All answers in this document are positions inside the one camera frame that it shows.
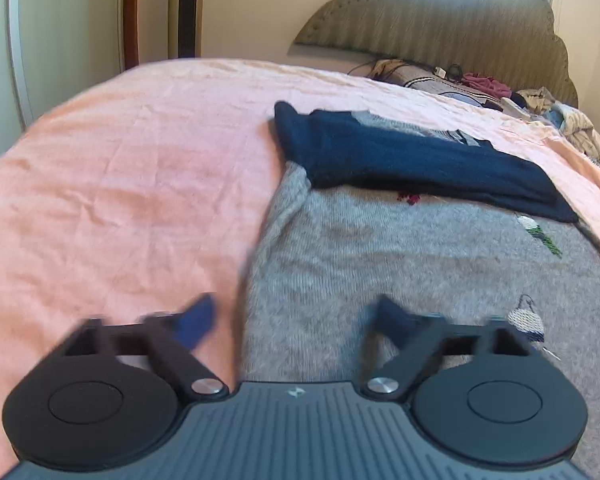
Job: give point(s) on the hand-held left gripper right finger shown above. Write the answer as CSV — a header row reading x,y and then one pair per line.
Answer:
x,y
391,321

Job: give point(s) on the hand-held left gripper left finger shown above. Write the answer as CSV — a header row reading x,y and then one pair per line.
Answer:
x,y
198,321

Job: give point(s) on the grey sweater with navy sleeves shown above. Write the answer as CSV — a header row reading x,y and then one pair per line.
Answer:
x,y
380,260

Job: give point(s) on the beige crumpled clothes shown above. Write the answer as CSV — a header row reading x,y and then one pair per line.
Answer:
x,y
536,97

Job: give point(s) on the light crumpled cloth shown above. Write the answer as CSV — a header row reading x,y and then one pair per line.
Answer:
x,y
585,132

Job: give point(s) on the pink bed sheet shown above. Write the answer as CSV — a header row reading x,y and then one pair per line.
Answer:
x,y
120,175

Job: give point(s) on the magenta cloth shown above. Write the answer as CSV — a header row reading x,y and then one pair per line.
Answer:
x,y
485,84

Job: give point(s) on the striped knit cloth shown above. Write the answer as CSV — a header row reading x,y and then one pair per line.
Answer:
x,y
432,85

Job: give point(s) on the tan cloth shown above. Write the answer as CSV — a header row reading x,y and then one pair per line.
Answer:
x,y
397,67

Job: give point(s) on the olive padded headboard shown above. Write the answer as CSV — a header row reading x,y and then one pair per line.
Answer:
x,y
445,20

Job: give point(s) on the dark tower appliance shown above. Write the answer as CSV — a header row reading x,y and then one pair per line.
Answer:
x,y
186,7

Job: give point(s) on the brown wooden pole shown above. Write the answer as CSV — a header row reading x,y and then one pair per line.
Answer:
x,y
131,10

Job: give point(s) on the white wardrobe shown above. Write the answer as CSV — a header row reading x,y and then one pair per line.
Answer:
x,y
55,35

